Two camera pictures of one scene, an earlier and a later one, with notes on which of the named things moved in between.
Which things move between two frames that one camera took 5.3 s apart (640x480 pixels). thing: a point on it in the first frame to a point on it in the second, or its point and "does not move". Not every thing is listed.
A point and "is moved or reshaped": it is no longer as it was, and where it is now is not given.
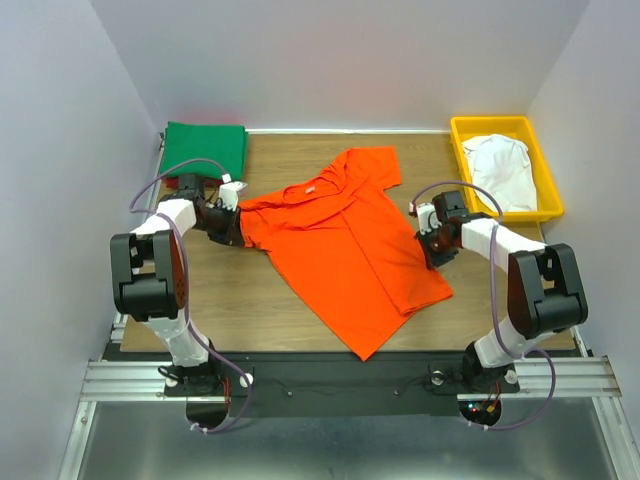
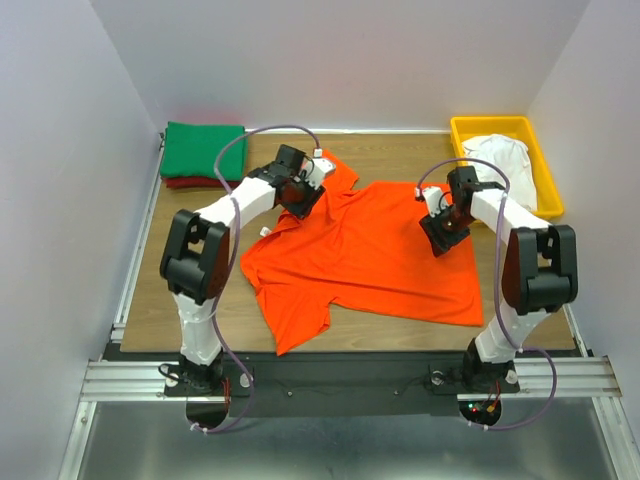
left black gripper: x=232 y=232 to x=303 y=208
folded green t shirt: x=224 y=144 does not move
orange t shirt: x=347 y=246 is moved or reshaped
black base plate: x=342 y=387 does not move
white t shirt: x=502 y=172 does not move
